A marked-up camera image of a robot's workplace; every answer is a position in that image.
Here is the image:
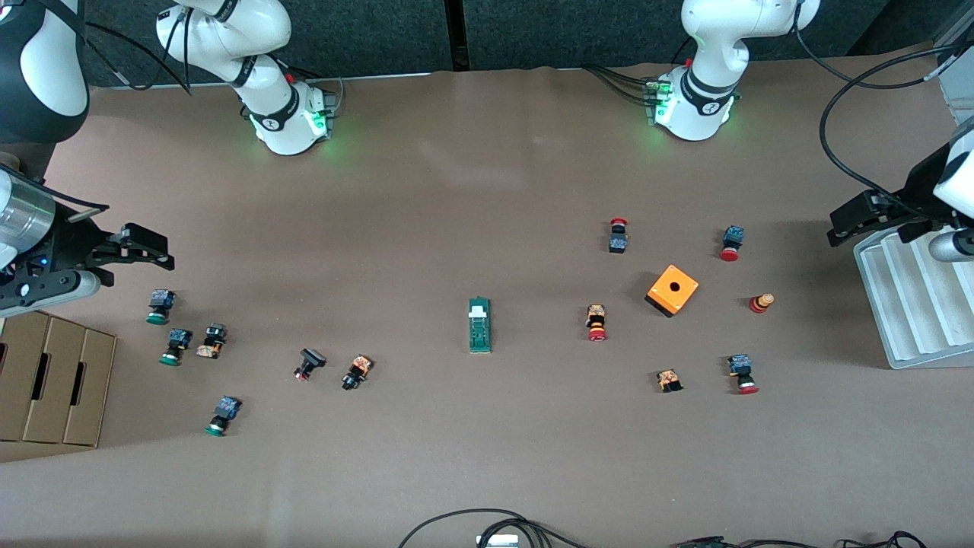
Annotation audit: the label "green load switch white lever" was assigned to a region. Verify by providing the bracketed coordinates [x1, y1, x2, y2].
[468, 296, 493, 354]

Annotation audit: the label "green button blue block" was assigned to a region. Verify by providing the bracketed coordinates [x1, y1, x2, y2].
[146, 289, 177, 326]
[205, 395, 243, 438]
[159, 328, 193, 367]

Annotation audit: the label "cardboard compartment box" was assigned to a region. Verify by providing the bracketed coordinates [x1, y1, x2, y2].
[0, 308, 117, 448]

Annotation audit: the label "black button orange block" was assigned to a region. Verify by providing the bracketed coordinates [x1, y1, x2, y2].
[196, 323, 228, 359]
[341, 354, 374, 391]

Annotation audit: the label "white ribbed tray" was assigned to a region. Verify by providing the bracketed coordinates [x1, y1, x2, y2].
[852, 217, 974, 371]

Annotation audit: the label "grey side cabinet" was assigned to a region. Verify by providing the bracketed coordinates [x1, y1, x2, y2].
[934, 0, 974, 126]

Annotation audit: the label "black rectangular indicator light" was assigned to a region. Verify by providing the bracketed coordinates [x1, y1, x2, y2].
[294, 348, 327, 382]

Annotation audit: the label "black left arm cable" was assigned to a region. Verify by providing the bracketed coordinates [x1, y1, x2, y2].
[791, 0, 960, 221]

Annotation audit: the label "orange button enclosure box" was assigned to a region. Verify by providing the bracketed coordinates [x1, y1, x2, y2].
[645, 264, 699, 318]

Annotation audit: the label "black base cables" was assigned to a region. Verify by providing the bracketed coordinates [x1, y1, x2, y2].
[584, 64, 657, 107]

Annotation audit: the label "black cable tangle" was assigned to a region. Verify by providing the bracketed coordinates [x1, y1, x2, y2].
[730, 530, 931, 548]

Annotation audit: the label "black looped cable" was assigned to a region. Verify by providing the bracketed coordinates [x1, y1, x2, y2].
[397, 508, 590, 548]

